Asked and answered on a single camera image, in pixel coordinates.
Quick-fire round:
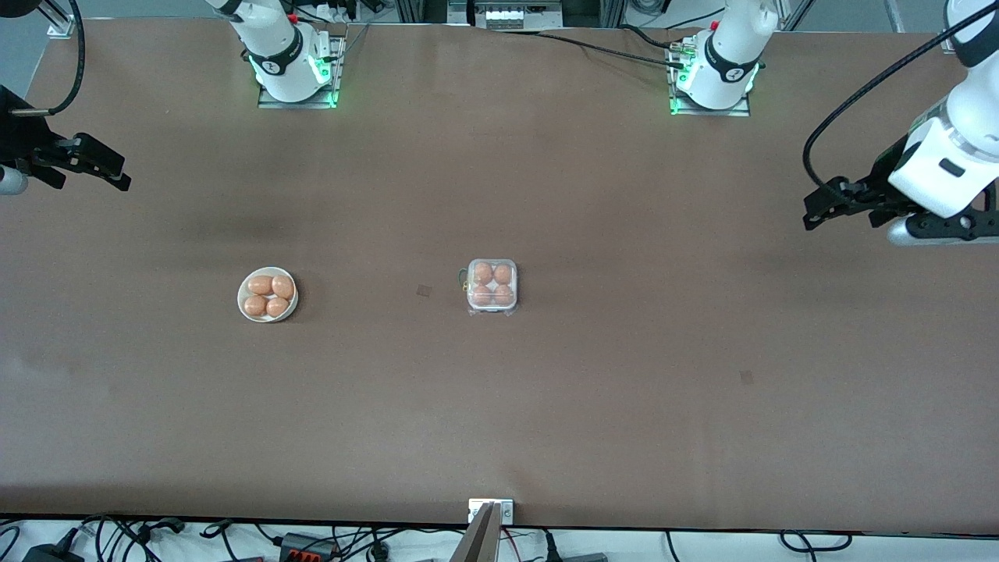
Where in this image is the short black table cable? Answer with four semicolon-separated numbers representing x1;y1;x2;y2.
620;26;680;49

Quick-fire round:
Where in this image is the grey camera mount pole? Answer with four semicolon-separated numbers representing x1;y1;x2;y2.
449;503;503;562

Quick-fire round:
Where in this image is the long black table cable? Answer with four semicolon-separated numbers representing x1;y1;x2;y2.
499;30;688;71

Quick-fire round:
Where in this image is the white power strip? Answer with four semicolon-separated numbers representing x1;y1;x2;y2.
484;2;563;30

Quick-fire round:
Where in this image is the clear plastic egg carton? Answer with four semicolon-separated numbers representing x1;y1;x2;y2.
466;258;520;316

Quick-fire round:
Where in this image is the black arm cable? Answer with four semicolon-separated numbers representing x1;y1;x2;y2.
31;0;84;116
803;4;996;192

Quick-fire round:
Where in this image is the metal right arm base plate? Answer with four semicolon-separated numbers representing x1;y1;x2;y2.
258;35;342;110

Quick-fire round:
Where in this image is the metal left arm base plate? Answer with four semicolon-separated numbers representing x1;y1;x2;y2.
669;39;752;118

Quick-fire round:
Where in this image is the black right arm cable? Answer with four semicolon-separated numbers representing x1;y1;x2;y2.
31;0;84;116

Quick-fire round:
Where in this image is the black orange connector block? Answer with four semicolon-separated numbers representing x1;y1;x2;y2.
279;533;338;562

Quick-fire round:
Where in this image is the white round bowl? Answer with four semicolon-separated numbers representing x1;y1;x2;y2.
237;267;299;323

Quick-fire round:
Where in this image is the looped black floor cable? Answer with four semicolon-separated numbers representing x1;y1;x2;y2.
780;531;853;551

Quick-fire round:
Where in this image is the black power adapter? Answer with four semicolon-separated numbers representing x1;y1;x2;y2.
22;542;85;562

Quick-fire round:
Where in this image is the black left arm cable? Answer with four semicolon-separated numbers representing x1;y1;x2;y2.
803;4;996;192

